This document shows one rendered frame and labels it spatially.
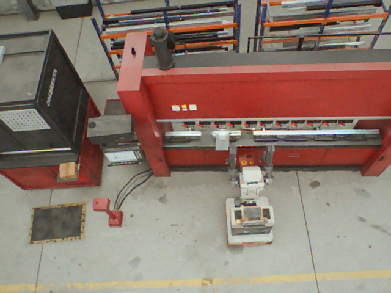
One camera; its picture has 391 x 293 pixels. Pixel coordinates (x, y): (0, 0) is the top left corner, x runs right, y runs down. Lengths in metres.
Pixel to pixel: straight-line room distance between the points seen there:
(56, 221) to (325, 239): 4.09
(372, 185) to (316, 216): 1.03
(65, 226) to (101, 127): 2.32
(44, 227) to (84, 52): 3.70
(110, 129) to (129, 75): 0.62
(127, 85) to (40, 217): 3.09
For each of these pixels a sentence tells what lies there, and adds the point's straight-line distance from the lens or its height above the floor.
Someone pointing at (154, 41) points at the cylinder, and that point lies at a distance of 3.50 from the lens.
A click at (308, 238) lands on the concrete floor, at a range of 5.40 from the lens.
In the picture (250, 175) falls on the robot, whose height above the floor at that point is 1.36.
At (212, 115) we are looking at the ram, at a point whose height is 1.47.
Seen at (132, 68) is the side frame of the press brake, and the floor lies 2.30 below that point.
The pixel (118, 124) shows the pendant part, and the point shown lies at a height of 1.95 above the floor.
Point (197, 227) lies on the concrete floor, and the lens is 5.32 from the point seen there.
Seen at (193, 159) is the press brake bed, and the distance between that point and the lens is 5.21.
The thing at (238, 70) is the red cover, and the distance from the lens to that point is 3.71.
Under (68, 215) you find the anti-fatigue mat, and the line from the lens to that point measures 5.87.
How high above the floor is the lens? 5.12
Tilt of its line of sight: 61 degrees down
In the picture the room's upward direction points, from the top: 11 degrees counter-clockwise
